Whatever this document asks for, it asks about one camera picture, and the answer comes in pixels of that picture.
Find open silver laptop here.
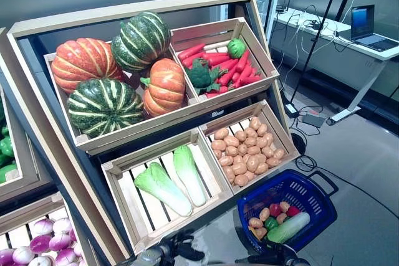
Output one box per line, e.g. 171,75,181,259
350,4,399,53

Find wooden cabbage crate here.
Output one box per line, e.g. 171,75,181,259
101,128,234,255

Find black power adapter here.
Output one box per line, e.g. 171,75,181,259
285,103,300,119

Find wooden carrot crate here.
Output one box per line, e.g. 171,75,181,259
170,16,281,105

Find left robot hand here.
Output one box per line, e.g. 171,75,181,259
161,234,206,266

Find wooden potato crate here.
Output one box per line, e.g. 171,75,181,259
198,99,300,196

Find wooden onion crate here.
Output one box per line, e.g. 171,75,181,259
0,191,92,266

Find wooden pumpkin crate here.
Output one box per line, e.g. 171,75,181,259
43,40,200,152

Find black slanted tripod pole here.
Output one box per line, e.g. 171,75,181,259
289,0,344,103

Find slim napa cabbage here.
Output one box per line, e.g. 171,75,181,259
173,145,208,207

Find black basket handle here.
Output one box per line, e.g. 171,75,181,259
308,169,339,197

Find wooden neighbour display rack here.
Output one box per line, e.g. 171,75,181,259
0,27,94,266

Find large orange striped pumpkin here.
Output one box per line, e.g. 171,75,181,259
50,37,126,95

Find light green round cabbage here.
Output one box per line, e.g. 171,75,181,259
226,39,248,59

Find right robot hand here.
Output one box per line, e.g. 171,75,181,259
236,242,297,266

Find black router with antennas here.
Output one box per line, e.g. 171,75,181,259
276,0,296,15

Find flat green striped pumpkin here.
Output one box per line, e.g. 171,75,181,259
67,78,145,139

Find white hanging cable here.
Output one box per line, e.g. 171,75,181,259
324,0,375,44

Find white standing desk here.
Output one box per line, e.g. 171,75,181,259
276,9,399,126

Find wide napa cabbage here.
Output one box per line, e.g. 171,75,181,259
133,161,193,217

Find blue plastic shopping basket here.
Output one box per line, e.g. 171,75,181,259
236,168,338,255

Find round green striped pumpkin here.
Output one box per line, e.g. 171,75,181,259
110,11,172,73

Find small orange striped pumpkin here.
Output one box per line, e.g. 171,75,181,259
140,57,187,118

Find wooden vegetable display rack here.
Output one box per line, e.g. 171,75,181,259
6,0,300,266

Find black floor cable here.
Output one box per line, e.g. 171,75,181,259
294,153,399,217

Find grey power brick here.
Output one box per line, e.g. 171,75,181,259
300,112,327,128

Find wooden green pepper crate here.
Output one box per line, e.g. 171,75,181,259
0,85,25,188

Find dark green broccoli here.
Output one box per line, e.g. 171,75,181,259
184,59,228,95

